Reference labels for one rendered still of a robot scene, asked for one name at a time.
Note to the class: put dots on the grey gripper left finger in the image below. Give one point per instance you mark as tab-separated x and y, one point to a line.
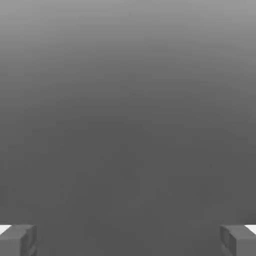
16	240

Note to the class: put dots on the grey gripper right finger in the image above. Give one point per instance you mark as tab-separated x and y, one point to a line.
240	240

